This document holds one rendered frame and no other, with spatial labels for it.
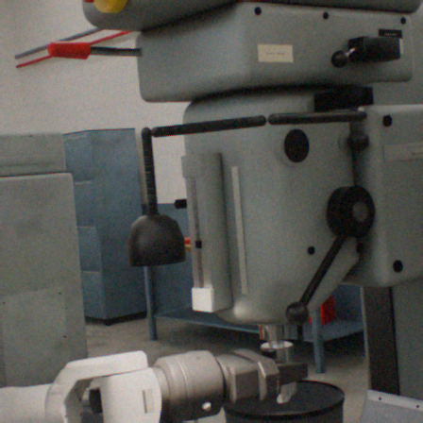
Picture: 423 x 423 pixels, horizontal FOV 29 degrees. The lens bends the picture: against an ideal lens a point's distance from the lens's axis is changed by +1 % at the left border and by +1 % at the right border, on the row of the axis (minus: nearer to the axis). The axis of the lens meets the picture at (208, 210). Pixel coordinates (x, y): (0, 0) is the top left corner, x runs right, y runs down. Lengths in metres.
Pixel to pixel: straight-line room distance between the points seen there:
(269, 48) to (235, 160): 0.15
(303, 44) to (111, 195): 7.44
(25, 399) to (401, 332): 0.70
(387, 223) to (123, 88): 7.96
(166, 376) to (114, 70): 8.17
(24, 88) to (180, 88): 9.94
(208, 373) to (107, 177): 7.37
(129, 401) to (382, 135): 0.50
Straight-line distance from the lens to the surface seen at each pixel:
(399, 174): 1.21
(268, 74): 1.04
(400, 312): 1.53
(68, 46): 1.12
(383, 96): 1.21
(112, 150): 8.51
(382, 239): 1.18
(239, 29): 1.03
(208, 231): 1.08
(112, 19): 1.10
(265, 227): 1.07
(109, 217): 8.45
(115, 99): 9.19
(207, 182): 1.08
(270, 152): 1.07
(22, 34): 11.04
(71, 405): 1.15
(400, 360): 1.55
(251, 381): 1.15
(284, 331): 1.18
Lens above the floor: 1.53
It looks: 3 degrees down
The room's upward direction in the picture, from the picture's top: 5 degrees counter-clockwise
